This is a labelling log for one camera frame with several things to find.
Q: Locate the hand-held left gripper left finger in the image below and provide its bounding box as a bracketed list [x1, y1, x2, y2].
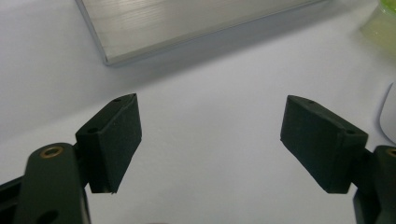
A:
[75, 92, 143, 194]

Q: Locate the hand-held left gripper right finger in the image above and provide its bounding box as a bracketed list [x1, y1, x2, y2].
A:
[279, 94, 370, 194]

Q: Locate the white square container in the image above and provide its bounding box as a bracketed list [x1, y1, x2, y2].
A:
[378, 81, 396, 145]

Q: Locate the green lidded clear container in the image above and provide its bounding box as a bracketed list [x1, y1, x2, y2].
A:
[360, 0, 396, 58]

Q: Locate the white wire basket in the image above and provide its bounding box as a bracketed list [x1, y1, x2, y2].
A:
[74, 0, 329, 67]

